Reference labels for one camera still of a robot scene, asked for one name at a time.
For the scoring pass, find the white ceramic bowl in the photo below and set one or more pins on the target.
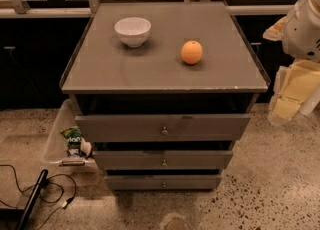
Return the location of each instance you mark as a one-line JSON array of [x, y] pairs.
[[133, 31]]

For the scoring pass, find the white pole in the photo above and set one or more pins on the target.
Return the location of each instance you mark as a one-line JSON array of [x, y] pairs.
[[309, 105]]

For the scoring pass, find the grey drawer cabinet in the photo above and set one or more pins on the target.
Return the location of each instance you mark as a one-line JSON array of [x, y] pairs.
[[107, 77]]

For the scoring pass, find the green snack bag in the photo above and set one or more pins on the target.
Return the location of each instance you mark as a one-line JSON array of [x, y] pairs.
[[73, 137]]

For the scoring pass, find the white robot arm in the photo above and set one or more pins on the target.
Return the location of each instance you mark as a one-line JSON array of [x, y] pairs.
[[299, 31]]

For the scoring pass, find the grey top drawer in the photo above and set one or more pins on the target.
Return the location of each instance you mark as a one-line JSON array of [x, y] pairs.
[[161, 128]]

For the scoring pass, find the clear plastic bin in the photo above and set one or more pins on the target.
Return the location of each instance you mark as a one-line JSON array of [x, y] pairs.
[[55, 149]]

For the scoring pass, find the orange fruit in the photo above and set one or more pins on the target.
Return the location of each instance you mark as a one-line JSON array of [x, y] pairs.
[[191, 52]]

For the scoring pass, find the grey bottom drawer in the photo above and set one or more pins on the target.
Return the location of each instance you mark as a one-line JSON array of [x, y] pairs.
[[163, 182]]

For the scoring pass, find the grey drawer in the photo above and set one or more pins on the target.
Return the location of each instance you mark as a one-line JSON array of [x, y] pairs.
[[162, 160], [163, 182], [161, 128]]

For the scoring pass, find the black bar on floor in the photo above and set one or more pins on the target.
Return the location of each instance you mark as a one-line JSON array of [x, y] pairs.
[[32, 200]]

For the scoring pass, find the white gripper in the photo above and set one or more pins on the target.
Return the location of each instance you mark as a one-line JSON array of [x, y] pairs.
[[302, 29]]

